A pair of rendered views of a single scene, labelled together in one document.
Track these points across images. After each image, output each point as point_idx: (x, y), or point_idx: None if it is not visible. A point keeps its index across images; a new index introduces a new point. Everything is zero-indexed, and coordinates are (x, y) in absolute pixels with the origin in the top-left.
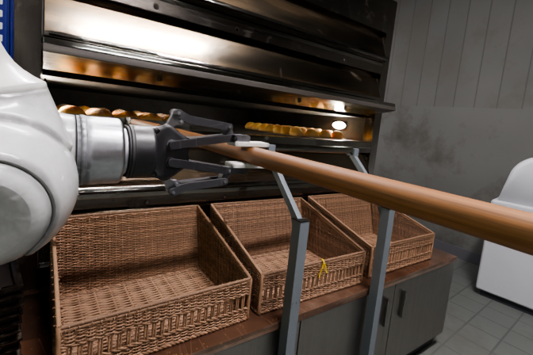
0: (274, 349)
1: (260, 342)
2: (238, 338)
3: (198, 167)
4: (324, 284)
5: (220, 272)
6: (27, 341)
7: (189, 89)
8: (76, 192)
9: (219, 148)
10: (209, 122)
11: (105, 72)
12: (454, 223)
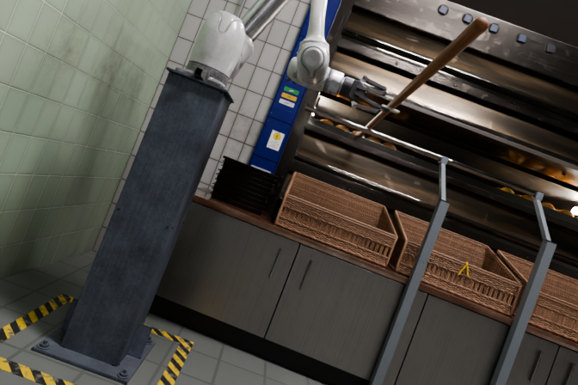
0: (398, 300)
1: (389, 284)
2: (372, 265)
3: (366, 100)
4: (464, 286)
5: (381, 245)
6: (265, 216)
7: (405, 121)
8: (327, 65)
9: None
10: (376, 83)
11: None
12: (413, 82)
